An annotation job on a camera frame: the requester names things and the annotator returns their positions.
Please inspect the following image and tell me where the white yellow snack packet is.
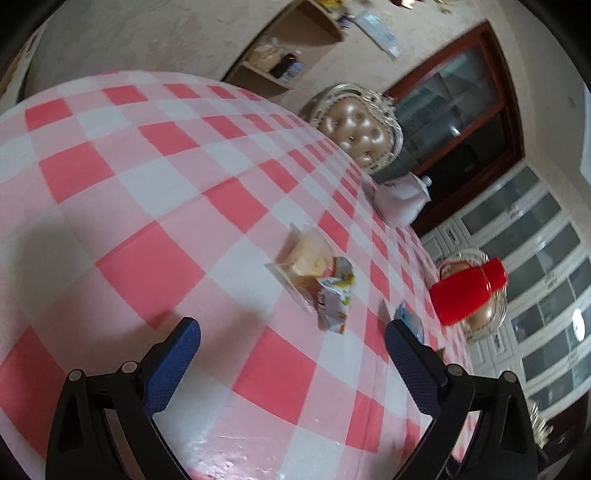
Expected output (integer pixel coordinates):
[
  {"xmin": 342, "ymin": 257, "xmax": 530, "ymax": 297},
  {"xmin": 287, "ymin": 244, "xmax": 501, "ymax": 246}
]
[{"xmin": 315, "ymin": 257, "xmax": 356, "ymax": 334}]

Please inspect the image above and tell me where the clear sponge cake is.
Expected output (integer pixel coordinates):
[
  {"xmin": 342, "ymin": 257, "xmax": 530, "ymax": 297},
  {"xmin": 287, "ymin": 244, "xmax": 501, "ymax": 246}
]
[{"xmin": 264, "ymin": 224, "xmax": 334, "ymax": 312}]

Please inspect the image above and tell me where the dark wooden glass door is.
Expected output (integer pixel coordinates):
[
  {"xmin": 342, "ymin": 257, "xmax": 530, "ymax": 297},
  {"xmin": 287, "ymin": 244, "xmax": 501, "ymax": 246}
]
[{"xmin": 377, "ymin": 21, "xmax": 525, "ymax": 235}]

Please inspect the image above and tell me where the beige tufted chair right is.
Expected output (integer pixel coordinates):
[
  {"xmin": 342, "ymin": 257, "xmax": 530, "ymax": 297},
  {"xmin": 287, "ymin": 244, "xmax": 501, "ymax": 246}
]
[{"xmin": 437, "ymin": 248, "xmax": 508, "ymax": 344}]

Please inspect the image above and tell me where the bag of food on shelf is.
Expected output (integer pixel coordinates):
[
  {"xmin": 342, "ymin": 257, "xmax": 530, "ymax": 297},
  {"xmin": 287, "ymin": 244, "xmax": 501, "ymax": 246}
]
[{"xmin": 246, "ymin": 37, "xmax": 287, "ymax": 73}]

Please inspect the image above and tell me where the red thermos jug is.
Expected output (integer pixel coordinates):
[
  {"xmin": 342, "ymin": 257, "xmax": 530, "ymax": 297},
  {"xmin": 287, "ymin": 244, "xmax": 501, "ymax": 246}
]
[{"xmin": 429, "ymin": 258, "xmax": 508, "ymax": 326}]

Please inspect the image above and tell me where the pink checkered tablecloth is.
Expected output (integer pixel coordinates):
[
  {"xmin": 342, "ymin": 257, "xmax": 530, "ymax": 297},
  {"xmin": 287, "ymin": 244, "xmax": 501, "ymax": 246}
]
[{"xmin": 1, "ymin": 71, "xmax": 470, "ymax": 479}]

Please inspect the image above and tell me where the beige tufted chair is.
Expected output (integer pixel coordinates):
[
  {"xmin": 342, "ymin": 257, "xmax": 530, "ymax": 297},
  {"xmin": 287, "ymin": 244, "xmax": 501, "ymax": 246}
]
[
  {"xmin": 437, "ymin": 248, "xmax": 508, "ymax": 344},
  {"xmin": 301, "ymin": 83, "xmax": 404, "ymax": 174}
]

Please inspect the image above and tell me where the dark bottle on shelf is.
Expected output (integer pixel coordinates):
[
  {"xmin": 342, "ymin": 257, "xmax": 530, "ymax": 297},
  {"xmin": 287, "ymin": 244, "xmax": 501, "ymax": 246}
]
[{"xmin": 270, "ymin": 52, "xmax": 297, "ymax": 79}]

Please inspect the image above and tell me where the white ceramic teapot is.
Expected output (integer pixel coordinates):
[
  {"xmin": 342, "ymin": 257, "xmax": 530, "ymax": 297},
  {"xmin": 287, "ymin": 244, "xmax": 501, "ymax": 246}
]
[{"xmin": 373, "ymin": 172, "xmax": 432, "ymax": 227}]

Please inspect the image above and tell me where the white glass door cabinet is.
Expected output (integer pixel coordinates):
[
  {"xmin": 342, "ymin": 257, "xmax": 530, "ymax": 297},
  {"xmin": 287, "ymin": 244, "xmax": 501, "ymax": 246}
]
[{"xmin": 421, "ymin": 162, "xmax": 590, "ymax": 417}]

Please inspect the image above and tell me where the wooden corner shelf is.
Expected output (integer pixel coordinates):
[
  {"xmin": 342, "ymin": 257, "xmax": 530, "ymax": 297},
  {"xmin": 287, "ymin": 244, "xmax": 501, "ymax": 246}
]
[{"xmin": 222, "ymin": 1, "xmax": 346, "ymax": 103}]

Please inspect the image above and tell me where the beige tufted chair far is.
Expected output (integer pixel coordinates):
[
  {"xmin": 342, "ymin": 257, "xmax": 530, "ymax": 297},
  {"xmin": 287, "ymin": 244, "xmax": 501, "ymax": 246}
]
[{"xmin": 301, "ymin": 83, "xmax": 404, "ymax": 174}]

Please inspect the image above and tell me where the blue snack packet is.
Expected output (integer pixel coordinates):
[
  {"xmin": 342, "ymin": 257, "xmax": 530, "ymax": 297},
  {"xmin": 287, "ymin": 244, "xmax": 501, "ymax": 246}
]
[{"xmin": 394, "ymin": 302, "xmax": 425, "ymax": 343}]

